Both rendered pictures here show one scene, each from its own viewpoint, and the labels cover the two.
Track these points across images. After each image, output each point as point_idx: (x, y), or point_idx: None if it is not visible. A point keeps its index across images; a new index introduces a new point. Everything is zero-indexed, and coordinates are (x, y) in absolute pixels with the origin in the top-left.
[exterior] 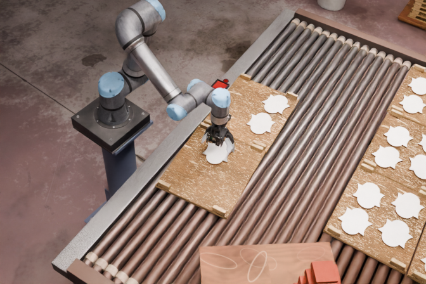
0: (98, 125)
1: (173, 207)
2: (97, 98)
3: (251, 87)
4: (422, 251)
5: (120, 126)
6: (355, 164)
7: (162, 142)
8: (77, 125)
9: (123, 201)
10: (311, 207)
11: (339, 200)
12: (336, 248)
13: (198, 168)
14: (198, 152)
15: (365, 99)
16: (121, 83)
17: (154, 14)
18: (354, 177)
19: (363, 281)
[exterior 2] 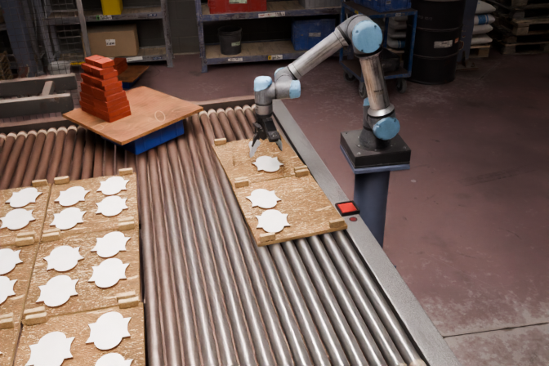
0: None
1: (253, 136)
2: (402, 140)
3: (318, 223)
4: (42, 199)
5: (356, 140)
6: (142, 230)
7: (317, 154)
8: None
9: (285, 124)
10: (158, 182)
11: (136, 192)
12: (118, 172)
13: (265, 152)
14: (281, 158)
15: (184, 303)
16: (367, 100)
17: (352, 29)
18: (135, 212)
19: (86, 169)
